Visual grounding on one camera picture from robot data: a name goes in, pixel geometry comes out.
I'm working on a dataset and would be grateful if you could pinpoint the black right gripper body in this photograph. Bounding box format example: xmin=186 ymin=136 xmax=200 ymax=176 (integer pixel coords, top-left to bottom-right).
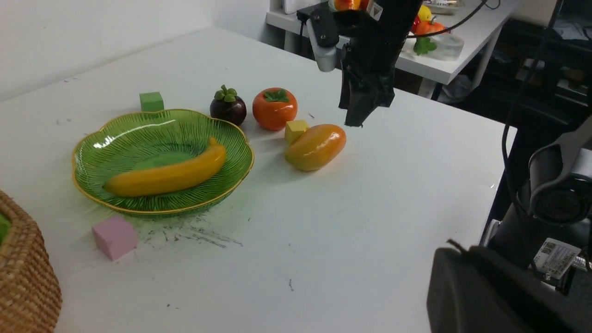
xmin=342 ymin=28 xmax=401 ymax=100

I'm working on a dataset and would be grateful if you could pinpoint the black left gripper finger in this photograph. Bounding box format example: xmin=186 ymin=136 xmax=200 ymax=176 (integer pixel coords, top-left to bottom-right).
xmin=426 ymin=240 xmax=579 ymax=333

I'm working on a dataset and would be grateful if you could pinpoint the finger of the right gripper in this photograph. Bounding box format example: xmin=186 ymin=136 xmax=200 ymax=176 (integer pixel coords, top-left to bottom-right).
xmin=339 ymin=83 xmax=394 ymax=127

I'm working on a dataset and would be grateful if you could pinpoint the orange yellow plastic mango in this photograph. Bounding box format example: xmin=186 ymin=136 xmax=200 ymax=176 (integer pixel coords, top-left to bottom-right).
xmin=284 ymin=124 xmax=347 ymax=172

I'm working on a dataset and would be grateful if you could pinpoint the orange plastic persimmon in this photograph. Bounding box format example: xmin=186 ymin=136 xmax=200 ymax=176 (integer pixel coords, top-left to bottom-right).
xmin=252 ymin=88 xmax=298 ymax=131

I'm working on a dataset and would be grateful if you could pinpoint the purple plastic mangosteen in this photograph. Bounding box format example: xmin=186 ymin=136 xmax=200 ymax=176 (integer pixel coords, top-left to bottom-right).
xmin=210 ymin=85 xmax=247 ymax=126

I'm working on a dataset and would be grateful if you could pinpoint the yellow plastic banana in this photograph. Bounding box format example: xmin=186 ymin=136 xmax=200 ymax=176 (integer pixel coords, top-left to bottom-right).
xmin=102 ymin=137 xmax=227 ymax=197

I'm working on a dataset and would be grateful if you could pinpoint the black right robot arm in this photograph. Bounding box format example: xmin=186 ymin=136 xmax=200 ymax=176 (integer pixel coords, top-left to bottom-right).
xmin=339 ymin=0 xmax=421 ymax=127

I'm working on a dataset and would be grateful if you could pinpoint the plate of toy fruits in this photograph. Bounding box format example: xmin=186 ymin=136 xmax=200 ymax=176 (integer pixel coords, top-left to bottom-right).
xmin=410 ymin=5 xmax=464 ymax=61

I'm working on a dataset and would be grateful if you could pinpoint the yellow foam cube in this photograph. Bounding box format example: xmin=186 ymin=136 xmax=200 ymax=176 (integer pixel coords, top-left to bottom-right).
xmin=284 ymin=120 xmax=309 ymax=145

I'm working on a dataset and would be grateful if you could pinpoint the white side table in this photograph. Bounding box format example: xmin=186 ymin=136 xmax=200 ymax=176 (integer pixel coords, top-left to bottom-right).
xmin=266 ymin=0 xmax=523 ymax=100

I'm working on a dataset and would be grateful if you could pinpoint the green foam cube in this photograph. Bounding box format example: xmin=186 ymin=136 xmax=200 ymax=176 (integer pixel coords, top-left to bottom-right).
xmin=139 ymin=92 xmax=165 ymax=112

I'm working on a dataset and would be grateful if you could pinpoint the green glass plate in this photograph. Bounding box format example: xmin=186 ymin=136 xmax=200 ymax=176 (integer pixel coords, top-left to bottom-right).
xmin=72 ymin=109 xmax=254 ymax=216

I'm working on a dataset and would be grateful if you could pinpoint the pink foam cube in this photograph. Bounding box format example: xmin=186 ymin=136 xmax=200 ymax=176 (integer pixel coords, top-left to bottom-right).
xmin=92 ymin=215 xmax=138 ymax=262

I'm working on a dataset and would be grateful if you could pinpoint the woven wicker basket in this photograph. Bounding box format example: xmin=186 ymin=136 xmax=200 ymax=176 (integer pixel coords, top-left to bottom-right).
xmin=0 ymin=192 xmax=62 ymax=333

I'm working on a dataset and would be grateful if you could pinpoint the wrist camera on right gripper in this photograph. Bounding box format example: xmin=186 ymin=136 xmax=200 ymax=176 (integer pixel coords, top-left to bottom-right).
xmin=296 ymin=2 xmax=340 ymax=72

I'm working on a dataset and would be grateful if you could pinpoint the black cable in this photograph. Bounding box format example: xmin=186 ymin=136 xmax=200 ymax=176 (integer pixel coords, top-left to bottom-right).
xmin=407 ymin=0 xmax=565 ymax=209

